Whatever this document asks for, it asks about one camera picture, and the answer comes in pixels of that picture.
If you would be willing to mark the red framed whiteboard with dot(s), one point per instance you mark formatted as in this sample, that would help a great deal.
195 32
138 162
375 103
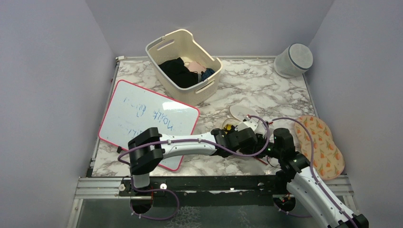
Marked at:
133 109

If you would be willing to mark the blue garment in basket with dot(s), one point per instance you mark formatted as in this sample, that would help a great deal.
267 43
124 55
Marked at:
207 73

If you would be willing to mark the black mounting rail base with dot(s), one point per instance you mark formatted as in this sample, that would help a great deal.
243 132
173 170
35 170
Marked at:
205 191

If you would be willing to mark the cream plastic laundry basket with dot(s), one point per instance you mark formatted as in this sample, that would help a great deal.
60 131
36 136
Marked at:
180 43

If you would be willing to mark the black garment in basket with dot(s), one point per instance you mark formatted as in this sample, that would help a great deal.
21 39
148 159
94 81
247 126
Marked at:
176 70

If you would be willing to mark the yellow black bra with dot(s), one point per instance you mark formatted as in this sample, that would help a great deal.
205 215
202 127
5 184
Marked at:
229 128

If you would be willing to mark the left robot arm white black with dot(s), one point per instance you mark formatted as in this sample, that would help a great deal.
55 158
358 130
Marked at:
149 148

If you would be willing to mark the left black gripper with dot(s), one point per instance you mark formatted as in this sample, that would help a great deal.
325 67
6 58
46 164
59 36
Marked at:
232 131

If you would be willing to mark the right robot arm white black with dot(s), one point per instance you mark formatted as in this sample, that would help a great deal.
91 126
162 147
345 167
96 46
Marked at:
296 177

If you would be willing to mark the carrot pattern round cushion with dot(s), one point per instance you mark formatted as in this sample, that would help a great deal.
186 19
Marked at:
328 159

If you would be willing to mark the small red white card box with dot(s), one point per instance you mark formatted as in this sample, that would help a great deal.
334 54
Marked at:
260 160

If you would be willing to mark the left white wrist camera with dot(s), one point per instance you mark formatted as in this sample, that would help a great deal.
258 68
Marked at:
247 123

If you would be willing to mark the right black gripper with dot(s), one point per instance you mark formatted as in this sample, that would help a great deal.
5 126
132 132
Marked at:
260 155

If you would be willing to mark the pink garment in basket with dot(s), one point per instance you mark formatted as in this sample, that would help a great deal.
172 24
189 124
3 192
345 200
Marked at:
195 67

